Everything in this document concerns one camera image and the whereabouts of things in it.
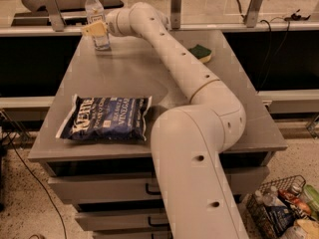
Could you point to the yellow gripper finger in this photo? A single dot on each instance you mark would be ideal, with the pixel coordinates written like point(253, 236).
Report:
point(95, 29)

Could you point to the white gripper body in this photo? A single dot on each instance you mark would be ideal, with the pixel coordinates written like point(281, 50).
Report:
point(113, 24)

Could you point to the clear plastic water bottle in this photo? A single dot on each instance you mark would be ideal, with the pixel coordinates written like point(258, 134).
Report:
point(95, 12)

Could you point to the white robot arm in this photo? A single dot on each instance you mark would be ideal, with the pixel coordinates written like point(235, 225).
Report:
point(186, 141)

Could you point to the blue Kettle chip bag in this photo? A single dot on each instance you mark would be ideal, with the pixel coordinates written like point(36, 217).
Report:
point(112, 118)

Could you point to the plastic bottle in basket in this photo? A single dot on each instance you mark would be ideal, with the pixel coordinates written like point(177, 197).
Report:
point(269, 197)

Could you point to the dark snack bag in basket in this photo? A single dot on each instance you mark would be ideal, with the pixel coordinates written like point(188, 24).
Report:
point(280, 217)

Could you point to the green yellow sponge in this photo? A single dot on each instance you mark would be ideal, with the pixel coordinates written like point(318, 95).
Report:
point(201, 53)

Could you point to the grey drawer cabinet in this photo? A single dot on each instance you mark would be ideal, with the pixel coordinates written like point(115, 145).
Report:
point(145, 150)

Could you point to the green can in basket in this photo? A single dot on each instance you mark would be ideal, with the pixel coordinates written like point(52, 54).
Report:
point(311, 196)

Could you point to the left metal bracket post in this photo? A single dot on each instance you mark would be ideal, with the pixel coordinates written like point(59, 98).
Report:
point(55, 17)

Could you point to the metal bracket post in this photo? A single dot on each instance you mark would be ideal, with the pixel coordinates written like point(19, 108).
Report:
point(55, 17)
point(251, 17)
point(175, 10)

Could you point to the middle metal bracket post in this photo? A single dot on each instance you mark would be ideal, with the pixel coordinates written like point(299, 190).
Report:
point(175, 10)

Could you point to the right metal bracket post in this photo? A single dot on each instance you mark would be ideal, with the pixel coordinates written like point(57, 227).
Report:
point(251, 17)

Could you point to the wire basket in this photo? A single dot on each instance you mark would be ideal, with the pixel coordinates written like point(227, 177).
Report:
point(289, 192)

